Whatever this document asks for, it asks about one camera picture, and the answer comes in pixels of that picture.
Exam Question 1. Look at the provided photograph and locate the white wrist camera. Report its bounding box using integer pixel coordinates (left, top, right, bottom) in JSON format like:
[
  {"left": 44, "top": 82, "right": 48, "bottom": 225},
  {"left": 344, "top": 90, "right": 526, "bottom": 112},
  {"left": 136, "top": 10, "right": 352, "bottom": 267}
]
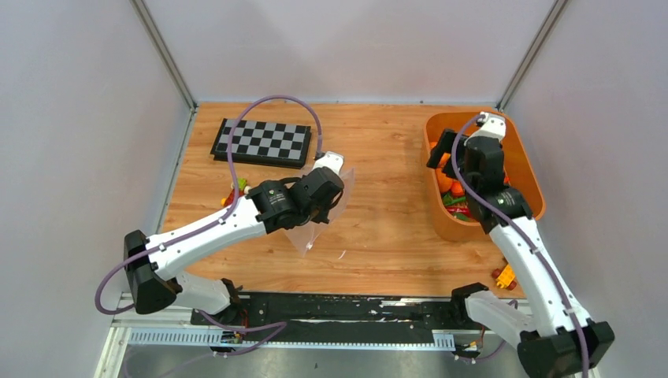
[
  {"left": 469, "top": 112, "right": 507, "bottom": 142},
  {"left": 313, "top": 151, "right": 345, "bottom": 175}
]

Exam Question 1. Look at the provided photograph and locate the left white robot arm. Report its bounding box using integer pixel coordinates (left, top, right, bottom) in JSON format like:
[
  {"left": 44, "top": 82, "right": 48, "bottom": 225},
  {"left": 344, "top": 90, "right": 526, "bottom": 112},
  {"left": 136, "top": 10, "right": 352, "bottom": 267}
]
[{"left": 124, "top": 168, "right": 344, "bottom": 325}]

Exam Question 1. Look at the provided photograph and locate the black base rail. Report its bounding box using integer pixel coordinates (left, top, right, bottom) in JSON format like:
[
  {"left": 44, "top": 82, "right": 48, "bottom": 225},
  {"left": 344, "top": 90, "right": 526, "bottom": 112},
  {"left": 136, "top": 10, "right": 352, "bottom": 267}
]
[{"left": 214, "top": 291, "right": 491, "bottom": 346}]

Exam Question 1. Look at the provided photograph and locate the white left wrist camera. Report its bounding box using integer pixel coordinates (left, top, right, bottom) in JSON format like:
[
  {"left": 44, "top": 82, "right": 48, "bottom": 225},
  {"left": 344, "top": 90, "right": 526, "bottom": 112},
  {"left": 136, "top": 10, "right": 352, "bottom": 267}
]
[{"left": 313, "top": 151, "right": 345, "bottom": 175}]

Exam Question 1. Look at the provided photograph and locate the orange toy carrot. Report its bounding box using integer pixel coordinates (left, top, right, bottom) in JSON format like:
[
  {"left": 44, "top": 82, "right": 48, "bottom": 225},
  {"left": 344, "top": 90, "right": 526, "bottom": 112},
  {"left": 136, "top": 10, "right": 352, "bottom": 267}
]
[{"left": 441, "top": 175, "right": 510, "bottom": 198}]

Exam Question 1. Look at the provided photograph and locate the yellow red toy block car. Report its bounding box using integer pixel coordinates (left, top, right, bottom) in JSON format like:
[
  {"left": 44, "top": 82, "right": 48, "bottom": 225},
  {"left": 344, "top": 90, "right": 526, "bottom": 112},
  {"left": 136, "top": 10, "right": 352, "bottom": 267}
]
[{"left": 492, "top": 264, "right": 518, "bottom": 291}]

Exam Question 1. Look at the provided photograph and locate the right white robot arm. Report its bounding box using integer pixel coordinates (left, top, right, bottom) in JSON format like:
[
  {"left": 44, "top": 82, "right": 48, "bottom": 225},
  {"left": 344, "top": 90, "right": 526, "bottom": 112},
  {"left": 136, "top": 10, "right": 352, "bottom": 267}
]
[{"left": 426, "top": 129, "right": 615, "bottom": 377}]

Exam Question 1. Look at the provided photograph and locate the orange tangerine lower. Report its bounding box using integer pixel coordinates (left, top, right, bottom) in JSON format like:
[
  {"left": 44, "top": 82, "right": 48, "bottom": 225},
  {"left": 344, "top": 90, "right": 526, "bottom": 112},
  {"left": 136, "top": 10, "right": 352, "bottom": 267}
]
[{"left": 435, "top": 169, "right": 454, "bottom": 195}]

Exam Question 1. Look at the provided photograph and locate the green chili pepper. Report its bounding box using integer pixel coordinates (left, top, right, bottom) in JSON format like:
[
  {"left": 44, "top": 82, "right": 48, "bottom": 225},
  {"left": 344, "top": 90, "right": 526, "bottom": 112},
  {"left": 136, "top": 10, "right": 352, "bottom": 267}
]
[{"left": 441, "top": 192, "right": 466, "bottom": 207}]

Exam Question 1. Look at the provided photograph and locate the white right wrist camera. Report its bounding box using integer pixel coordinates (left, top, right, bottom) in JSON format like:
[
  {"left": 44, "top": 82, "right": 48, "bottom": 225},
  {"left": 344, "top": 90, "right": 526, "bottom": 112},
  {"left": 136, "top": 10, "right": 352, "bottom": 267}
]
[{"left": 469, "top": 112, "right": 507, "bottom": 142}]

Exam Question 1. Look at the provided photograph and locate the clear zip top bag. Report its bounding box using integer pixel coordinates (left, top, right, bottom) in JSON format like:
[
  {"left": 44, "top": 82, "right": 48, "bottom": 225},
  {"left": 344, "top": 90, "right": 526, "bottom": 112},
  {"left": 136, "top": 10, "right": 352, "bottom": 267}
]
[{"left": 285, "top": 168, "right": 355, "bottom": 257}]

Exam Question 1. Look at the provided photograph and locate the orange plastic basket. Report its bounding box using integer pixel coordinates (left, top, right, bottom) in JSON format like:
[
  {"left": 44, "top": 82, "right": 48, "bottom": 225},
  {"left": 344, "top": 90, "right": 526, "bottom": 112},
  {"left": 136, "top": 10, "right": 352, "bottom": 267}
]
[{"left": 421, "top": 107, "right": 546, "bottom": 242}]

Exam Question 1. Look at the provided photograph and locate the red green toy block car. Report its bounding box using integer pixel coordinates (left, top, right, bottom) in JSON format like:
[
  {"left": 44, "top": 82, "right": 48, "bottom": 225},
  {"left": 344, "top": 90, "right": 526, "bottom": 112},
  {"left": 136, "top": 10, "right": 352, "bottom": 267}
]
[{"left": 221, "top": 178, "right": 251, "bottom": 207}]

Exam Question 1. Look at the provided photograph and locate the black grey chessboard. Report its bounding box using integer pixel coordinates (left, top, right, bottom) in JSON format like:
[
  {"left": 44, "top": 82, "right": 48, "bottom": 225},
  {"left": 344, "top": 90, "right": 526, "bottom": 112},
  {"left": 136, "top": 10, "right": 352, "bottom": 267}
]
[{"left": 232, "top": 120, "right": 312, "bottom": 169}]

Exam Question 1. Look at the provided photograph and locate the red chili pepper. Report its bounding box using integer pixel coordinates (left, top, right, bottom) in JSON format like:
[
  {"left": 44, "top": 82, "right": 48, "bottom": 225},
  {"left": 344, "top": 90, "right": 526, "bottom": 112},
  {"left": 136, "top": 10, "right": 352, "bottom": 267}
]
[{"left": 446, "top": 206, "right": 477, "bottom": 223}]

